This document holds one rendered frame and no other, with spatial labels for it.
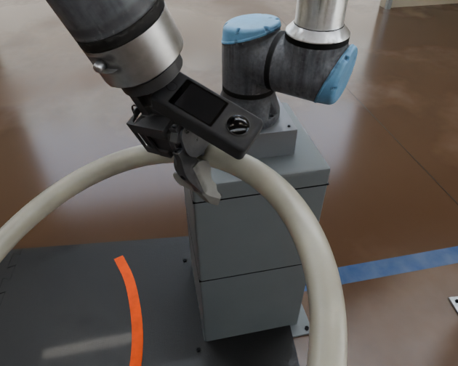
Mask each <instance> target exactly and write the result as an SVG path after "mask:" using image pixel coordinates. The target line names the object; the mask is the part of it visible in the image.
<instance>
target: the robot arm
mask: <svg viewBox="0 0 458 366"><path fill-rule="evenodd" d="M46 1H47V3H48V4H49V5H50V7H51V8H52V10H53V11H54V12H55V14H56V15H57V16H58V17H59V19H60V21H61V22H62V23H63V25H64V26H65V27H66V28H67V30H68V31H69V33H70V34H71V35H72V37H73V38H74V39H75V41H76V42H77V44H78V45H79V46H80V47H81V49H82V51H83V52H84V53H85V55H86V56H87V57H88V59H89V60H90V62H91V63H92V64H93V69H94V71H95V72H97V73H99V74H100V75H101V76H102V78H103V79H104V81H105V82H106V83H107V84H108V85H110V86H111V87H114V88H121V89H122V90H123V92H124V93H125V94H127V95H129V96H130V97H131V99H132V101H133V102H134V103H135V105H132V112H133V114H134V115H133V116H132V117H131V118H130V119H129V121H128V122H127V123H126V124H127V126H128V127H129V128H130V129H131V131H132V132H133V134H134V135H135V136H136V137H137V138H138V140H139V141H140V143H141V144H142V145H143V147H144V148H145V149H146V150H147V152H149V153H154V154H157V155H160V156H164V157H167V158H172V157H173V156H174V168H175V172H174V173H173V176H174V179H175V181H176V182H177V183H178V184H180V185H182V186H183V187H186V188H188V189H189V190H192V191H194V192H195V193H196V194H197V195H198V196H199V197H200V198H202V199H203V200H204V201H206V202H208V203H211V204H213V205H216V206H218V205H219V203H220V199H221V197H222V195H221V194H220V193H219V192H218V191H217V185H216V183H215V182H213V180H212V176H211V166H210V165H209V161H206V160H201V159H197V158H196V157H198V156H200V155H201V156H204V153H205V152H204V151H205V149H206V148H207V146H208V145H209V143H210V144H212V145H214V146H215V147H217V148H219V149H220V150H222V151H223V152H225V153H227V154H229V155H230V156H232V157H234V158H235V159H237V160H240V159H242V158H243V157H244V156H245V154H246V153H247V152H248V150H249V148H250V147H251V146H252V144H253V143H254V141H255V139H256V138H257V137H258V135H259V134H260V132H261V130H262V129H266V128H267V127H270V126H272V125H273V124H274V123H276V122H277V120H278V119H279V115H280V106H279V103H278V99H277V96H276V92H279V93H282V94H287V95H290V96H293V97H298V98H301V99H306V100H309V101H311V102H314V103H322V104H326V105H332V104H334V103H335V102H336V101H337V100H338V99H339V98H340V96H341V95H342V93H343V91H344V90H345V87H346V86H347V83H348V81H349V79H350V76H351V73H352V72H353V67H354V65H355V61H356V57H357V53H358V48H357V46H355V45H354V44H349V39H350V31H349V29H348V28H347V26H346V25H345V24H344V20H345V13H346V9H347V2H348V0H297V7H296V14H295V19H294V20H293V21H292V22H291V23H289V24H288V25H287V27H286V30H281V21H280V19H279V18H278V17H276V16H274V15H268V14H248V15H241V16H238V17H234V18H232V19H230V20H229V21H227V22H226V23H225V24H224V26H223V29H222V40H221V43H222V91H221V93H220V95H219V94H218V93H216V92H214V91H212V90H211V89H209V88H207V87H205V86H204V85H202V84H200V83H199V82H197V81H195V80H193V79H192V78H190V77H188V76H187V75H185V74H184V73H181V72H180V70H181V68H182V57H181V55H180V52H181V51H182V47H183V42H184V41H183V39H182V35H181V33H180V31H179V29H178V27H177V25H176V23H175V21H174V19H173V17H172V15H171V13H170V11H169V9H168V7H167V5H166V3H165V1H164V0H46ZM133 106H135V107H136V108H135V109H134V108H133ZM140 113H142V114H141V116H140V117H139V116H138V115H139V114H140ZM138 117H139V118H138ZM141 137H142V138H141ZM142 139H143V140H144V141H145V142H144V141H143V140H142ZM146 144H147V145H146Z"/></svg>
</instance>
